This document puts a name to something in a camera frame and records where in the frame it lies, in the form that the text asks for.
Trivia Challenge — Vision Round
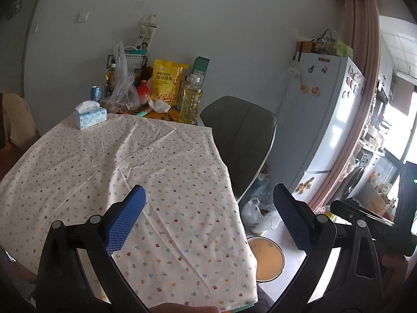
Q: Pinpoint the yellow snack bag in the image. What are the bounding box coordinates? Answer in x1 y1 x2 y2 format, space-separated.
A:
150 59 189 107

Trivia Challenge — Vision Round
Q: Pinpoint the wire basket with bag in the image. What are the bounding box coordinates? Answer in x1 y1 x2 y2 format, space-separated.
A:
311 29 340 55

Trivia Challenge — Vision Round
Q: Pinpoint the slim cooking oil bottle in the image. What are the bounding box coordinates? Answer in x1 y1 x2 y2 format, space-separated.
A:
104 63 118 100

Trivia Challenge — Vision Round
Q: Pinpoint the white printed paper bag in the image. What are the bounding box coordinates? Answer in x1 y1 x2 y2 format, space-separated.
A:
135 15 159 56

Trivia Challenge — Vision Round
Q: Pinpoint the blue patterned tissue box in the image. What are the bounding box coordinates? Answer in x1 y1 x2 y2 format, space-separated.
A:
72 100 108 131

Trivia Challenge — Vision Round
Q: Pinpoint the tall green box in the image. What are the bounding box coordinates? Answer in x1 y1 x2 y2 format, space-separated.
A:
191 56 210 83

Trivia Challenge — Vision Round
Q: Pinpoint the brown cardboard box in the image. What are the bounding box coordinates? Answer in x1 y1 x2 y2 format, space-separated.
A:
358 183 391 216

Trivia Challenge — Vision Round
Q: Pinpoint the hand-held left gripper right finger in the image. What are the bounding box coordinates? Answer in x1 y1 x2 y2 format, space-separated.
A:
270 183 382 313

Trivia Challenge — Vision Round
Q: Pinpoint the clear plastic bag with food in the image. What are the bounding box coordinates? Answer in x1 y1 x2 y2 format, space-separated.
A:
109 42 141 113

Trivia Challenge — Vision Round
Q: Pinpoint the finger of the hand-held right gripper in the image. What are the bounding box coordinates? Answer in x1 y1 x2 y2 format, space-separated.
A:
330 200 397 228

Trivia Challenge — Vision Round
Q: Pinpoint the white refrigerator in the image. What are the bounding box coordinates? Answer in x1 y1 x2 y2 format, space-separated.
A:
270 50 367 200

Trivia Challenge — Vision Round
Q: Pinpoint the light green box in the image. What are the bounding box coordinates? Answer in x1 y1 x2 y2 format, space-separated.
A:
336 40 354 57

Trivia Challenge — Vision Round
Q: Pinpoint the clear plastic floor bag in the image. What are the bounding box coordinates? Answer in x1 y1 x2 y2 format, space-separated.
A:
240 198 282 234

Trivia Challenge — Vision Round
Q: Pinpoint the floral printed tablecloth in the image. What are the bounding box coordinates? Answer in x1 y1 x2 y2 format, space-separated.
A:
0 112 259 312

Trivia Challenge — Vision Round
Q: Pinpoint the red round ornament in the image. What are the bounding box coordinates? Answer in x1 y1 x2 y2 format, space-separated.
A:
136 80 151 106

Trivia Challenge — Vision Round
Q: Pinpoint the gold fridge ornament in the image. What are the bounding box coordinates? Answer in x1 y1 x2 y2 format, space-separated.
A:
295 177 316 195

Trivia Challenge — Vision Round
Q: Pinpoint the large cooking oil bottle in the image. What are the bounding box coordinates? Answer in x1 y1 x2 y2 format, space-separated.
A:
179 73 203 125

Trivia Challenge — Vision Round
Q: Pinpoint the round bin with tan liner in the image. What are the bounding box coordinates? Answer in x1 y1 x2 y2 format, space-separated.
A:
247 235 286 284

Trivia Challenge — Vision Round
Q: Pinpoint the person's right hand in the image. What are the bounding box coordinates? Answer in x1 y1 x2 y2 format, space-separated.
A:
381 252 408 283

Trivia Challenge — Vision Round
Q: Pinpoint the window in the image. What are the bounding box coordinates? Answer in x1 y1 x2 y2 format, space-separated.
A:
384 85 417 164

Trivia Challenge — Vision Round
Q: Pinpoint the wooden chair with beige cloth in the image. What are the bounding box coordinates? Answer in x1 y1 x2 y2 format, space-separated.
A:
0 93 41 152

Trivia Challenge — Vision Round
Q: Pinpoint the grey upholstered chair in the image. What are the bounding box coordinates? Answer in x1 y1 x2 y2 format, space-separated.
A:
199 96 277 203

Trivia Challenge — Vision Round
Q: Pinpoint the black wire basket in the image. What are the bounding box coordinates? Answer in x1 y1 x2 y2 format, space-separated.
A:
106 47 149 71

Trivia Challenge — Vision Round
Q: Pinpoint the pink curtain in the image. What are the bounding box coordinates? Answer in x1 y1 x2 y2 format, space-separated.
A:
308 0 382 216

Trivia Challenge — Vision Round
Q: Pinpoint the crumpled white tissue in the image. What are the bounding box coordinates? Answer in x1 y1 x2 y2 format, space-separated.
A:
148 99 171 115

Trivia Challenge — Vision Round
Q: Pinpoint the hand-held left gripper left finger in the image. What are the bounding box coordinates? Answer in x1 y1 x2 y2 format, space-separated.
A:
35 184 151 313

